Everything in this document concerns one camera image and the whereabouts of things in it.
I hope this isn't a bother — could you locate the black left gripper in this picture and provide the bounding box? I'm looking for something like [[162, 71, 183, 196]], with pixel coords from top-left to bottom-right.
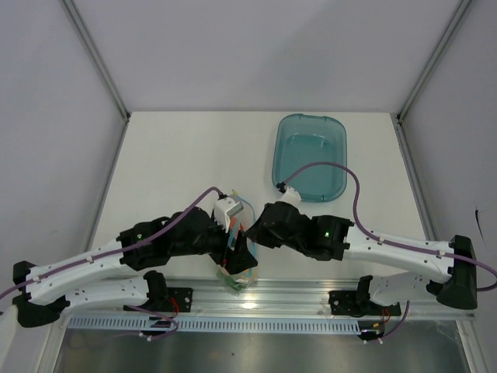
[[172, 211, 258, 274]]

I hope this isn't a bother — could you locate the clear zip top bag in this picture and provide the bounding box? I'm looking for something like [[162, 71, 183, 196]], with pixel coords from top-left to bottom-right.
[[214, 190, 259, 296]]

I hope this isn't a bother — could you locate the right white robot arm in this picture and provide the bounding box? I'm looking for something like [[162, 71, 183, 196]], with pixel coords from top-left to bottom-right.
[[246, 201, 478, 316]]

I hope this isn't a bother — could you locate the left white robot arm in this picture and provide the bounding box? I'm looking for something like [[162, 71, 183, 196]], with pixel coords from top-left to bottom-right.
[[12, 207, 258, 328]]

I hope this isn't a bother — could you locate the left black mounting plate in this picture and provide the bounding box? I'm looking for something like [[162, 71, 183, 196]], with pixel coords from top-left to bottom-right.
[[163, 288, 193, 313]]

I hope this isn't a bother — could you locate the black mounting plate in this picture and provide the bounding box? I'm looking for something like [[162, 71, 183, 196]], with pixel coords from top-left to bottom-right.
[[328, 290, 401, 318], [163, 288, 193, 313]]

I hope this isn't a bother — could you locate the teal plastic tub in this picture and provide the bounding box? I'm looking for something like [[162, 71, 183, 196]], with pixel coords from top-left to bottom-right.
[[272, 113, 347, 203]]

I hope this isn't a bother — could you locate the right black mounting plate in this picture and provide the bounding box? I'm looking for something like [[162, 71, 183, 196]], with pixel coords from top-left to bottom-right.
[[328, 290, 401, 318]]

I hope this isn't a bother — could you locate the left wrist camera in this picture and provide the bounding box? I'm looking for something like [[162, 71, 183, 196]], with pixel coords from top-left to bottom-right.
[[213, 197, 244, 232]]

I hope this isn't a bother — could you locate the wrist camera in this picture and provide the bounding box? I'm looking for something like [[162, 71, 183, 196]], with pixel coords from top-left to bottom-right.
[[277, 186, 301, 207], [213, 197, 244, 232]]

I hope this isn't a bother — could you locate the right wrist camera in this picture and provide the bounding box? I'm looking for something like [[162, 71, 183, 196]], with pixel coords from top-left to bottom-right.
[[277, 186, 301, 207]]

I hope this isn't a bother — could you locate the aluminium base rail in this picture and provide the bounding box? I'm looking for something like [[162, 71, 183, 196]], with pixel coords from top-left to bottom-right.
[[65, 274, 477, 322]]

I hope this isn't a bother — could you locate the white slotted cable duct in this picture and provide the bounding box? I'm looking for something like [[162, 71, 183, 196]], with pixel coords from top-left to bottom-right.
[[68, 314, 361, 335]]

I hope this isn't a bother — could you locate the left aluminium frame post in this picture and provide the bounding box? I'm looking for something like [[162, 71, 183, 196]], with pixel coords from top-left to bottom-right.
[[59, 0, 130, 123]]

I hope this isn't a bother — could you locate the aluminium frame post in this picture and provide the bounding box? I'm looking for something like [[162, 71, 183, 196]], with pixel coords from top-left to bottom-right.
[[59, 0, 130, 123], [396, 0, 476, 125]]

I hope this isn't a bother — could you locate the right aluminium frame post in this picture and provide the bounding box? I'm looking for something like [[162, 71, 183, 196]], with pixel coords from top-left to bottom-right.
[[396, 0, 476, 125]]

